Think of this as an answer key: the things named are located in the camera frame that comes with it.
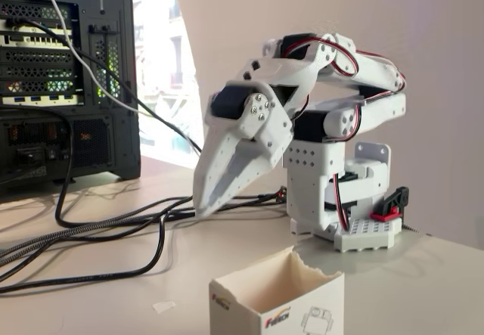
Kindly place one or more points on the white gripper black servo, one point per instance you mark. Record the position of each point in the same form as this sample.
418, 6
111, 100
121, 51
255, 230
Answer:
254, 121

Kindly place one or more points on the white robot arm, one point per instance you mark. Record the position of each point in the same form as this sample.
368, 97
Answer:
378, 79

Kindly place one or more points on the white cardboard box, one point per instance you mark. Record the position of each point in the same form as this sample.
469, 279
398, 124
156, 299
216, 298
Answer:
302, 312

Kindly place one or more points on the black computer tower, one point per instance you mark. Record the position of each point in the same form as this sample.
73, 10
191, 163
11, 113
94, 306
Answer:
94, 142

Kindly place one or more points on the black red table clamp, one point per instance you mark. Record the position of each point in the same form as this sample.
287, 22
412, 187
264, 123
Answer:
393, 200

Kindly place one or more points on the small white tape piece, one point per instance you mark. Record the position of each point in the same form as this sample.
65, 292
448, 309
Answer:
163, 306

